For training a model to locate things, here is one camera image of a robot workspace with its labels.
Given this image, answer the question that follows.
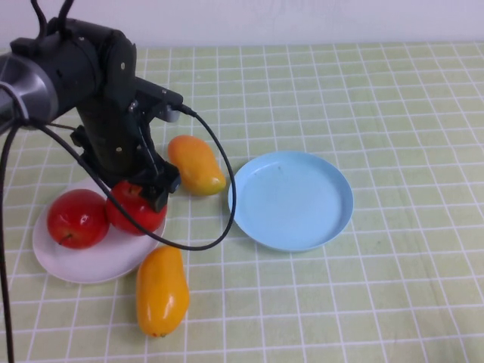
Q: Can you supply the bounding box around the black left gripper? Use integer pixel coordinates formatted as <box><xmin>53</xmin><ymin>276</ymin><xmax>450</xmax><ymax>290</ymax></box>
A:
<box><xmin>70</xmin><ymin>101</ymin><xmax>182</xmax><ymax>213</ymax></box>

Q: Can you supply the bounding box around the red apple with stem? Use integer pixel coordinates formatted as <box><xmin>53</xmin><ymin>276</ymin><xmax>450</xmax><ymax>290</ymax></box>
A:
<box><xmin>46</xmin><ymin>188</ymin><xmax>111</xmax><ymax>250</ymax></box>

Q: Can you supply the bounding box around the orange mango with green end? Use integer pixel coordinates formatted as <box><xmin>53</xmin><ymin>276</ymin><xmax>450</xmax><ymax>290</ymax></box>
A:
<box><xmin>167</xmin><ymin>135</ymin><xmax>227</xmax><ymax>197</ymax></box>

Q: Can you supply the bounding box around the white round plate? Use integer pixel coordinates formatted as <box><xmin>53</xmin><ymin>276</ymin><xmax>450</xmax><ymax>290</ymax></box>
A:
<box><xmin>32</xmin><ymin>177</ymin><xmax>167</xmax><ymax>285</ymax></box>

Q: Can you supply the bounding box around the light blue round plate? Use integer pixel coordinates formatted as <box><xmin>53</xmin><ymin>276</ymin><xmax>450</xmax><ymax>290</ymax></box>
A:
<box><xmin>227</xmin><ymin>150</ymin><xmax>355</xmax><ymax>253</ymax></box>

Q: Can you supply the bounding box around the yellow orange mango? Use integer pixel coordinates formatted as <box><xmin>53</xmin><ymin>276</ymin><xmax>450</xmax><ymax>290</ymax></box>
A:
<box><xmin>135</xmin><ymin>244</ymin><xmax>190</xmax><ymax>339</ymax></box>

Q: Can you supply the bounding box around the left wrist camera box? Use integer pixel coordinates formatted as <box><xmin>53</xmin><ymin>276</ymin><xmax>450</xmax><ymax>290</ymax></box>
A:
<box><xmin>134</xmin><ymin>77</ymin><xmax>185</xmax><ymax>123</ymax></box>

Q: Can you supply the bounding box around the thick black hanging cable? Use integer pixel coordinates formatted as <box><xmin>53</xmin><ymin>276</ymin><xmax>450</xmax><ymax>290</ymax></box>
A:
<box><xmin>0</xmin><ymin>120</ymin><xmax>22</xmax><ymax>363</ymax></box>

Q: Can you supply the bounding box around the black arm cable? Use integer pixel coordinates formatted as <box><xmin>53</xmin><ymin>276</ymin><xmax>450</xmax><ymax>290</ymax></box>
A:
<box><xmin>29</xmin><ymin>0</ymin><xmax>52</xmax><ymax>39</ymax></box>
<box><xmin>56</xmin><ymin>0</ymin><xmax>76</xmax><ymax>27</ymax></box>

